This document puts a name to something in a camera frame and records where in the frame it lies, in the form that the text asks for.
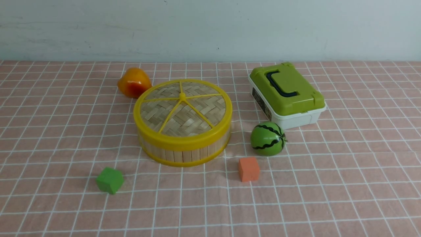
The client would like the orange foam cube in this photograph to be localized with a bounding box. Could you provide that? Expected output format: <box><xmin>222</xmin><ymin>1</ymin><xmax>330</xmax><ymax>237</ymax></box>
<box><xmin>238</xmin><ymin>157</ymin><xmax>260</xmax><ymax>182</ymax></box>

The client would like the bamboo steamer basket yellow rim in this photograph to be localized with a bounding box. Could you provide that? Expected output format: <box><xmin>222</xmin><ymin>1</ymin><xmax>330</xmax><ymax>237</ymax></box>
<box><xmin>138</xmin><ymin>127</ymin><xmax>231</xmax><ymax>168</ymax></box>

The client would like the green foam cube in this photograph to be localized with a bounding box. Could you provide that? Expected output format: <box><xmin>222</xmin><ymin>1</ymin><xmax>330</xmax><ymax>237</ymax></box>
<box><xmin>96</xmin><ymin>167</ymin><xmax>124</xmax><ymax>195</ymax></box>

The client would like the pink checkered tablecloth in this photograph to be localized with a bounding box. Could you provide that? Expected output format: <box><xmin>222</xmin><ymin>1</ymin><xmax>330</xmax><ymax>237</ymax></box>
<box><xmin>0</xmin><ymin>60</ymin><xmax>421</xmax><ymax>237</ymax></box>

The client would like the green toy watermelon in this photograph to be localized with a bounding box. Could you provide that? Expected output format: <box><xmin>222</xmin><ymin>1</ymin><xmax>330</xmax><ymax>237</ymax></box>
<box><xmin>251</xmin><ymin>121</ymin><xmax>288</xmax><ymax>157</ymax></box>

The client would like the green lidded white storage box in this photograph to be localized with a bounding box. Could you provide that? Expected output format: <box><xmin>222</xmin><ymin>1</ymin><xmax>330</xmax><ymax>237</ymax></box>
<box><xmin>248</xmin><ymin>62</ymin><xmax>327</xmax><ymax>130</ymax></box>

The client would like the orange yellow toy mango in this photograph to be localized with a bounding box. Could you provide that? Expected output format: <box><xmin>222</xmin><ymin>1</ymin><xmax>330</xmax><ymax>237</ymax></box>
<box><xmin>117</xmin><ymin>67</ymin><xmax>152</xmax><ymax>98</ymax></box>

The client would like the yellow woven bamboo steamer lid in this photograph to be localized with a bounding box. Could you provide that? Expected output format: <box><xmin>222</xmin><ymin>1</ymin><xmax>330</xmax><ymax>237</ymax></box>
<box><xmin>134</xmin><ymin>79</ymin><xmax>233</xmax><ymax>151</ymax></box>

